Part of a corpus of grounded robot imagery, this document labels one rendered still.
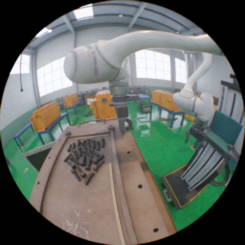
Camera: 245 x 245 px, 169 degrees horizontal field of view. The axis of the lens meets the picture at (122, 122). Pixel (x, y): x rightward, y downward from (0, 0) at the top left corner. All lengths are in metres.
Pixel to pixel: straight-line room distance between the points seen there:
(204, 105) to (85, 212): 0.67
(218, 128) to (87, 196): 1.04
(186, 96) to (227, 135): 0.60
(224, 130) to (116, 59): 0.96
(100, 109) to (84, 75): 2.24
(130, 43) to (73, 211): 0.44
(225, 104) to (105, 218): 1.10
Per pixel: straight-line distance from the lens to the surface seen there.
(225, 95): 0.98
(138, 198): 0.27
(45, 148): 0.97
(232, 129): 0.95
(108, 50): 0.20
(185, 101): 0.56
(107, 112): 2.44
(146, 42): 0.22
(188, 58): 0.83
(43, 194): 0.38
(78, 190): 0.31
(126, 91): 0.36
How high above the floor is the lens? 1.62
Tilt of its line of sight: 27 degrees down
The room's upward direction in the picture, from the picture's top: 4 degrees counter-clockwise
